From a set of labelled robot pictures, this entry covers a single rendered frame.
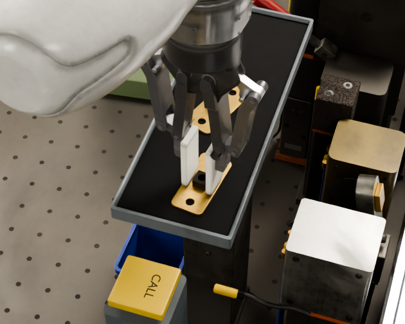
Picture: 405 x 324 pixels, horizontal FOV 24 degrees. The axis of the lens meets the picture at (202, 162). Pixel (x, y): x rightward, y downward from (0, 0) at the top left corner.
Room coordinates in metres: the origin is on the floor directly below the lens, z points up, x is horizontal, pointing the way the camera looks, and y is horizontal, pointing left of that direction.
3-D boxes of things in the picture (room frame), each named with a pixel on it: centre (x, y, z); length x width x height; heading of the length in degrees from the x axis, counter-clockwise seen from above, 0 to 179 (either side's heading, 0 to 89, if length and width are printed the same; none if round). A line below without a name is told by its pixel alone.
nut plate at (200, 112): (0.77, -0.02, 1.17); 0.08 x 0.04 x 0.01; 142
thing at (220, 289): (0.60, -0.07, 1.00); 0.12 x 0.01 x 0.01; 72
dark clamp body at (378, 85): (0.92, -0.20, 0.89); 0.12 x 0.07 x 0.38; 72
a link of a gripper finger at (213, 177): (0.65, -0.01, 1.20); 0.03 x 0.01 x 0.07; 154
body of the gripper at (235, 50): (0.65, 0.00, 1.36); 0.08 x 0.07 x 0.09; 64
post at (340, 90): (0.86, -0.18, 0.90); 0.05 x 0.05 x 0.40; 72
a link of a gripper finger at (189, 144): (0.66, 0.01, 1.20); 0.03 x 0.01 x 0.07; 154
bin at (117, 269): (0.82, 0.07, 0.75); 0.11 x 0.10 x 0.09; 162
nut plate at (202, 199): (0.65, 0.00, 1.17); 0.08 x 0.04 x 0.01; 154
